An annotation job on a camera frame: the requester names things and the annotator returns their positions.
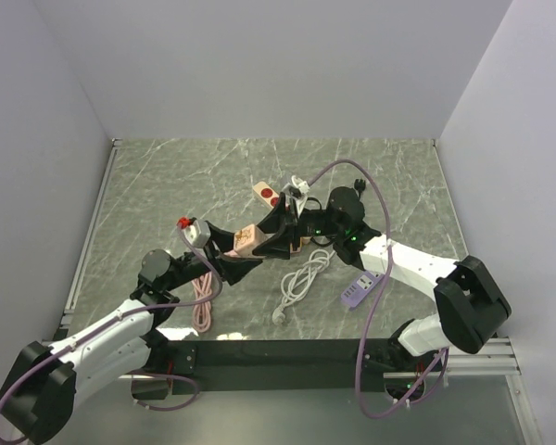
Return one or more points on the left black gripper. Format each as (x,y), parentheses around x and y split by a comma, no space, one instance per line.
(232,269)

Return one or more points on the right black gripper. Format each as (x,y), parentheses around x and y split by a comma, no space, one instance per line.
(278,221)

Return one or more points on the pink cube adapter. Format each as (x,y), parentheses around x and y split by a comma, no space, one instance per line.
(247,239)

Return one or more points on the beige red power strip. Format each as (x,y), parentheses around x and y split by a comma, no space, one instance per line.
(265,194)

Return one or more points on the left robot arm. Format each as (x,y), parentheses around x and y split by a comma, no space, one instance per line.
(47,383)

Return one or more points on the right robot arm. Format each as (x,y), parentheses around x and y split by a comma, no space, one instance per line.
(470,307)

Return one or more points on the purple power strip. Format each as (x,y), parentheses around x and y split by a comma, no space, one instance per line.
(359,289)

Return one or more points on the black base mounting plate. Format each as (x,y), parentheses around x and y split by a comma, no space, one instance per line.
(232,365)

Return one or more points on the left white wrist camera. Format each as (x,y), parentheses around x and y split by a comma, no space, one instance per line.
(194,231)

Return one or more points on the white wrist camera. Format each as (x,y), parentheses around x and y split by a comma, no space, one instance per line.
(194,231)
(296,188)

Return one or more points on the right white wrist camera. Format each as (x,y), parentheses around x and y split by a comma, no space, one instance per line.
(296,188)

